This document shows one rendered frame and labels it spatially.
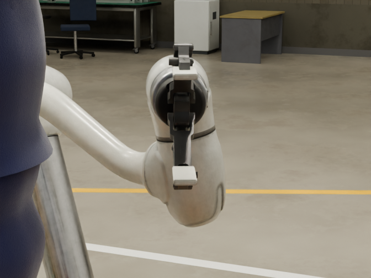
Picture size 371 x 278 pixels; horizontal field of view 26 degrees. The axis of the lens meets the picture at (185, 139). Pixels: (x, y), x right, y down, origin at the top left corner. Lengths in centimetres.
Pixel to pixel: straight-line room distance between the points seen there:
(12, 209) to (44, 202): 99
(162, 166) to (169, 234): 395
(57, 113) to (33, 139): 73
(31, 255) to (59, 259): 96
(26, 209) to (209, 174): 56
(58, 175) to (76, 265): 20
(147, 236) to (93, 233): 36
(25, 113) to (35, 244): 14
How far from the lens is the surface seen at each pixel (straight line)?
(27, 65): 74
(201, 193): 132
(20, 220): 79
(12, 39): 72
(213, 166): 132
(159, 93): 118
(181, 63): 103
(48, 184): 176
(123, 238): 520
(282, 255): 496
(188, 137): 113
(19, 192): 77
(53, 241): 176
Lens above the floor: 179
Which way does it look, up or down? 13 degrees down
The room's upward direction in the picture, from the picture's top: straight up
